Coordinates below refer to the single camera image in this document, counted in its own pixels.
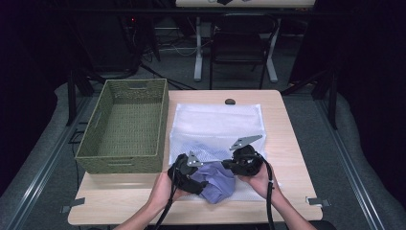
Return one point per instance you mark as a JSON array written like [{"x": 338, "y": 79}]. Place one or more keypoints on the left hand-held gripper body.
[{"x": 181, "y": 166}]

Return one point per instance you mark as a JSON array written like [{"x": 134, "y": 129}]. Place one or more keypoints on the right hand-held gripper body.
[{"x": 249, "y": 161}]

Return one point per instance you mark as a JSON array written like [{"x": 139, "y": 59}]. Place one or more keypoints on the lavender shirt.
[{"x": 217, "y": 185}]

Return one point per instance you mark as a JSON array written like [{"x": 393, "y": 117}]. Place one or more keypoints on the white mesh laundry bag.
[{"x": 217, "y": 121}]

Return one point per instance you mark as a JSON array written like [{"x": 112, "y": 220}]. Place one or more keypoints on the person's right hand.
[{"x": 261, "y": 185}]

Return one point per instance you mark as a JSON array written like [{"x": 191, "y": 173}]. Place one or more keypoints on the person's left hand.
[{"x": 162, "y": 193}]

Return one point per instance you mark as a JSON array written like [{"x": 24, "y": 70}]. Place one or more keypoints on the green woven basket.
[{"x": 127, "y": 134}]

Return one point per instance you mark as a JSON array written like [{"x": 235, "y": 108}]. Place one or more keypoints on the dark round table grommet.
[{"x": 230, "y": 101}]

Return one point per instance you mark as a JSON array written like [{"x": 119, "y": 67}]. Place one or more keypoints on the white-legged desk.
[{"x": 198, "y": 64}]

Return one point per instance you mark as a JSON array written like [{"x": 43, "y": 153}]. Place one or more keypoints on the black metal stand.
[
  {"x": 332, "y": 96},
  {"x": 72, "y": 96}
]

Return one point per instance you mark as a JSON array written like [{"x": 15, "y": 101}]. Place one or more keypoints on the black folding chair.
[{"x": 237, "y": 48}]

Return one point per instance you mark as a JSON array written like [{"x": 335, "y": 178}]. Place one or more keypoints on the grey metal table bracket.
[
  {"x": 317, "y": 201},
  {"x": 72, "y": 204}
]

